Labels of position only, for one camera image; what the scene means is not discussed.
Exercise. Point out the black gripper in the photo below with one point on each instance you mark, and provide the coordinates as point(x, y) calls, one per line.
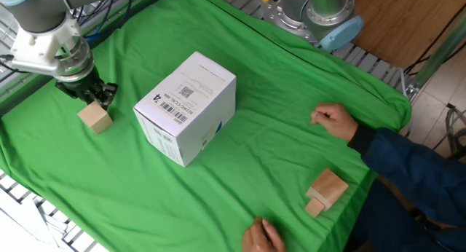
point(82, 86)

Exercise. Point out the plain wooden cube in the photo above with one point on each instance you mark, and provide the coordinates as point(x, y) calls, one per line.
point(95, 119)

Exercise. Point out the right forearm blue sleeve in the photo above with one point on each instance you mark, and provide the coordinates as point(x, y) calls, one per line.
point(411, 168)

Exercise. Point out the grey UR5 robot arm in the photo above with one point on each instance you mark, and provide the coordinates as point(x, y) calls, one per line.
point(43, 11)

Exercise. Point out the person's left hand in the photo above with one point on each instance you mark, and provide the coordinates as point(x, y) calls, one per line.
point(262, 239)

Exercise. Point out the person's right hand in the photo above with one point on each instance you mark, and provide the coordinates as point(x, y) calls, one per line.
point(335, 122)

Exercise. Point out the white printed cardboard box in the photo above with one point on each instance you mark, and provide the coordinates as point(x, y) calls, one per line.
point(189, 110)

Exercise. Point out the white paper pile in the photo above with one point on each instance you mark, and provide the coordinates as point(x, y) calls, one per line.
point(22, 223)

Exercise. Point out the green cloth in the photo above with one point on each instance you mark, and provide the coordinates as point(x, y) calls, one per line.
point(255, 135)

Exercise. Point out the notched wooden block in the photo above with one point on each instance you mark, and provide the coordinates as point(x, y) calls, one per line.
point(325, 190)

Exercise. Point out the person's body blue clothes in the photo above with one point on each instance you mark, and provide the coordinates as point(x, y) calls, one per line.
point(386, 223)

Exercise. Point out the aluminium table rail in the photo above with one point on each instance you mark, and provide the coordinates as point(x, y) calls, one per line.
point(22, 93)

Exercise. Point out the aluminium corner post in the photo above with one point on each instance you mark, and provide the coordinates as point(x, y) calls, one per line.
point(437, 55)

